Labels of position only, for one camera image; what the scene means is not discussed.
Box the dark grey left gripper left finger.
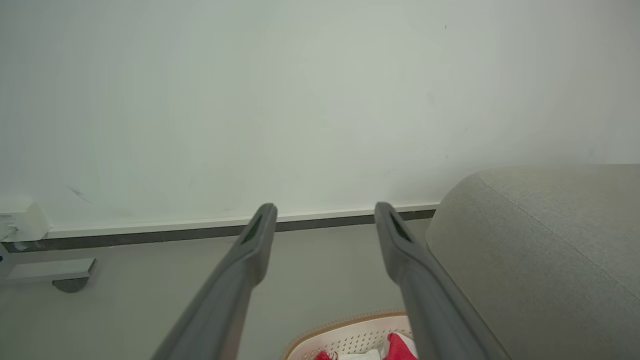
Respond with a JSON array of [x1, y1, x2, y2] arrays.
[[150, 202, 279, 360]]

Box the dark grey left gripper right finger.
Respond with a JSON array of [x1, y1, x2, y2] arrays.
[[374, 201, 512, 360]]

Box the red garment with white stripes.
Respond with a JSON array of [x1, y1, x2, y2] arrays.
[[383, 332, 419, 360]]

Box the white laundry basket tan rim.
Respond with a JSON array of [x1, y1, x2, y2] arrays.
[[281, 310, 421, 360]]

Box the white and dark baseboard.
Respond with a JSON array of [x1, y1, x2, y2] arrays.
[[0, 202, 441, 254]]

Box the grey fabric sofa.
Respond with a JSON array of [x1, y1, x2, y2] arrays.
[[426, 164, 640, 360]]

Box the white wall box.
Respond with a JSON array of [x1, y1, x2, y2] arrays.
[[0, 200, 51, 244]]

